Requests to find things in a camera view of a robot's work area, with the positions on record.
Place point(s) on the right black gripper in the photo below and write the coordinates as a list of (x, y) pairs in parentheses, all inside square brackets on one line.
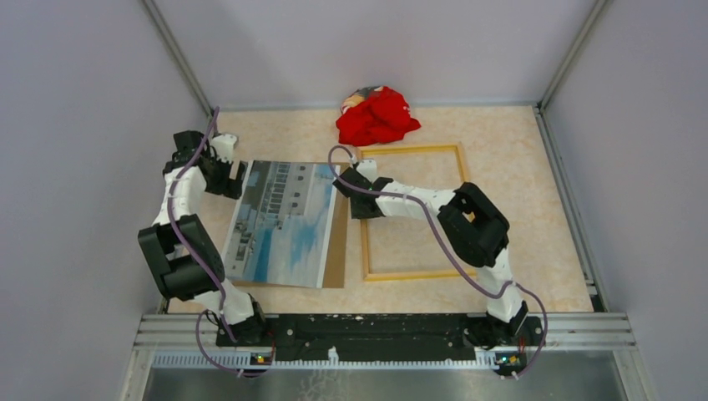
[(356, 215)]

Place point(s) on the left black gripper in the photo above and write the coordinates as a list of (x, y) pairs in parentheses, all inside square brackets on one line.
[(228, 185)]

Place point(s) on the building and sky photo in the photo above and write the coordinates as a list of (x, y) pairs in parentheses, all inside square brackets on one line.
[(285, 221)]

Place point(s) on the yellow wooden photo frame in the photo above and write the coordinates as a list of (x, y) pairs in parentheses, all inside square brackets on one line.
[(463, 171)]

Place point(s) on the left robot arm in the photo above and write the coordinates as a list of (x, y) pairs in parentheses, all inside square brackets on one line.
[(180, 254)]

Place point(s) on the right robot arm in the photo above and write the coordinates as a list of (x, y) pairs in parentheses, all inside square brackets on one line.
[(470, 230)]

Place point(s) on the brown backing board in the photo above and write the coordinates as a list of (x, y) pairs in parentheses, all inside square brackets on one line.
[(337, 249)]

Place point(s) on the red crumpled cloth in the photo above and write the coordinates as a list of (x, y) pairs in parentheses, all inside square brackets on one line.
[(375, 115)]

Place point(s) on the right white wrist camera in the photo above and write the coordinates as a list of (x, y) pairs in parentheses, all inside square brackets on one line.
[(367, 168)]

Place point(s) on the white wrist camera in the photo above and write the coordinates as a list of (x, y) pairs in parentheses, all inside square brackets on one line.
[(223, 146), (367, 168)]

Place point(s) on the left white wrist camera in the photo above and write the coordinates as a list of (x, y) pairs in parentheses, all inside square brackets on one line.
[(223, 146)]

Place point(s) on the aluminium front rail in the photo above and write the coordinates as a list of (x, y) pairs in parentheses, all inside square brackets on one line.
[(581, 356)]

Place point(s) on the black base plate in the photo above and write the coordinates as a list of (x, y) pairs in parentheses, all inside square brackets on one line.
[(417, 337)]

